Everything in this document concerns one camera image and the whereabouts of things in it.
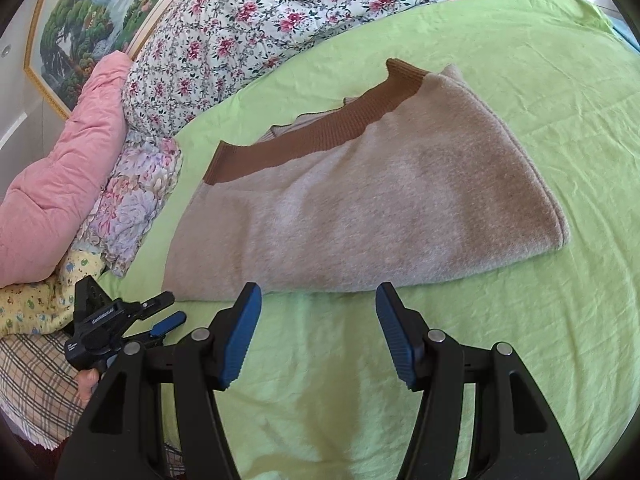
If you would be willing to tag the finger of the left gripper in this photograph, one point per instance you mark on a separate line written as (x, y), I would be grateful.
(154, 305)
(167, 325)

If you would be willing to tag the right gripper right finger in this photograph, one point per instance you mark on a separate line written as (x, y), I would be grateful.
(404, 331)

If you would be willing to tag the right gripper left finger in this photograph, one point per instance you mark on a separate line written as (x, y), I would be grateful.
(232, 330)

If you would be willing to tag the beige knit sweater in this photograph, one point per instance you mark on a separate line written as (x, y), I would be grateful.
(417, 181)

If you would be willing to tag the person's left hand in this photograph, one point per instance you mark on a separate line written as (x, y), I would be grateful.
(86, 381)

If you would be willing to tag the yellow patterned baby blanket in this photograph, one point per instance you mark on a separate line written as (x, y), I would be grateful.
(45, 307)

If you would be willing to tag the plaid checkered cloth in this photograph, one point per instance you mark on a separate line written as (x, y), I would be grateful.
(38, 388)

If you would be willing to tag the pink padded quilt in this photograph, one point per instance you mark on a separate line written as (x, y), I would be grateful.
(46, 203)

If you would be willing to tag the pastel floral pillow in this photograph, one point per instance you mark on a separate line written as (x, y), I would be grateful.
(145, 173)

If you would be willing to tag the white door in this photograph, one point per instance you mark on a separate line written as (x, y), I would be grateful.
(22, 107)

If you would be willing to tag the floral rose quilt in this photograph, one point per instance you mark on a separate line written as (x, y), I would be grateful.
(203, 51)

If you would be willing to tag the framed landscape painting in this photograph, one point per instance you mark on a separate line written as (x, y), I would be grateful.
(68, 37)

